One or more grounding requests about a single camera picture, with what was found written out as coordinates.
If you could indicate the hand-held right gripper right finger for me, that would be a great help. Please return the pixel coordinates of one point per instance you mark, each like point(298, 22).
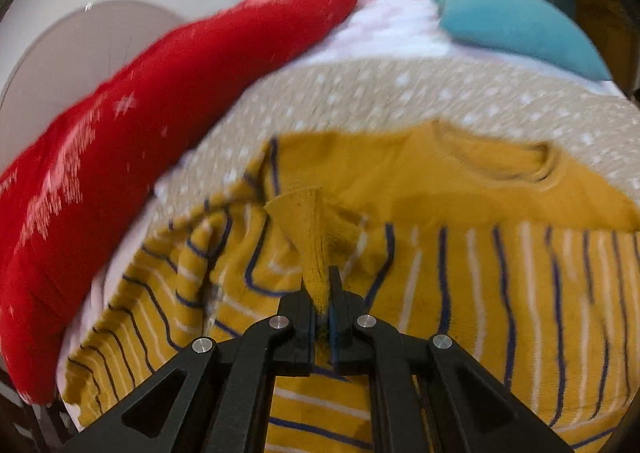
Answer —
point(334, 318)

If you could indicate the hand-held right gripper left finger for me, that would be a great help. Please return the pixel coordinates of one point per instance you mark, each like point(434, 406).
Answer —
point(306, 320)

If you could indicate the yellow striped sweater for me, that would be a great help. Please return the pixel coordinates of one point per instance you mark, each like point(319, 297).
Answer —
point(450, 193)

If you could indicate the beige spotted blanket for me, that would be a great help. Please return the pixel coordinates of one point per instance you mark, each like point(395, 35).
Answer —
point(380, 93)

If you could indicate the red snowflake print blanket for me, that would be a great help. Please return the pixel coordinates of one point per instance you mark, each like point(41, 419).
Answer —
point(165, 103)

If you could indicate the white bed sheet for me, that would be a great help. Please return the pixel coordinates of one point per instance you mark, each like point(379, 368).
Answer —
point(395, 28)

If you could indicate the teal pillow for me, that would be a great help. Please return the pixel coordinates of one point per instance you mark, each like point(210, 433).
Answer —
point(520, 28)

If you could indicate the beige rounded headboard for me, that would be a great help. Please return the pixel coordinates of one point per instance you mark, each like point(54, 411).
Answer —
point(75, 43)

